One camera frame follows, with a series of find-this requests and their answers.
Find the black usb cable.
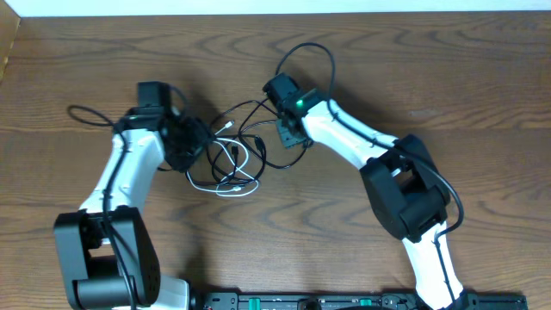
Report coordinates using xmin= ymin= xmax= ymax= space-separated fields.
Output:
xmin=205 ymin=98 xmax=309 ymax=187

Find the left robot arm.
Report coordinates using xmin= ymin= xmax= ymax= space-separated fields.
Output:
xmin=53 ymin=81 xmax=214 ymax=309

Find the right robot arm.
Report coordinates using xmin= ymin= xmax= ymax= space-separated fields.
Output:
xmin=269 ymin=89 xmax=464 ymax=309

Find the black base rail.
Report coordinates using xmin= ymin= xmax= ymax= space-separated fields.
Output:
xmin=189 ymin=292 xmax=529 ymax=310

